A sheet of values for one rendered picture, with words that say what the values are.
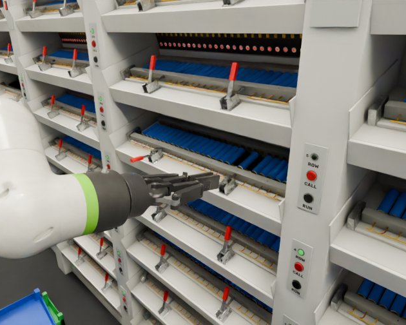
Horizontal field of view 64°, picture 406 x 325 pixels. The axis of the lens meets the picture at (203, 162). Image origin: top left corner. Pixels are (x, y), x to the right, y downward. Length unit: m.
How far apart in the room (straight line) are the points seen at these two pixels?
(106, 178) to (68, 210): 0.08
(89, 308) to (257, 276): 1.19
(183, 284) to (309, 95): 0.71
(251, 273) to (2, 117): 0.60
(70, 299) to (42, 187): 1.50
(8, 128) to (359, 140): 0.49
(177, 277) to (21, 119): 0.73
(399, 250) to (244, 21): 0.46
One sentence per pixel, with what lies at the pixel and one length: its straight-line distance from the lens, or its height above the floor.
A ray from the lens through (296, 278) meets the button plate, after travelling 0.70.
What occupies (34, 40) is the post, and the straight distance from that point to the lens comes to 1.67.
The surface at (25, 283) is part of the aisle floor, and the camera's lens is 2.12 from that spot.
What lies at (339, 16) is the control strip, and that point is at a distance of 0.53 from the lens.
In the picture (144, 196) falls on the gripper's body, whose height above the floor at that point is 1.03.
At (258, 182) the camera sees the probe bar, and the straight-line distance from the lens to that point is 0.72.
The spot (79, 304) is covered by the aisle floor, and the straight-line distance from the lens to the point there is 1.88.
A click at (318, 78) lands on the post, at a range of 0.55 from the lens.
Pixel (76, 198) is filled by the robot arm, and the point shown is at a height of 1.07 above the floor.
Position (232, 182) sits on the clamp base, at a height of 0.96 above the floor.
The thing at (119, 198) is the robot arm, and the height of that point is 1.05.
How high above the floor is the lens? 1.28
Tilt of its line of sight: 22 degrees down
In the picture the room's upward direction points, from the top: straight up
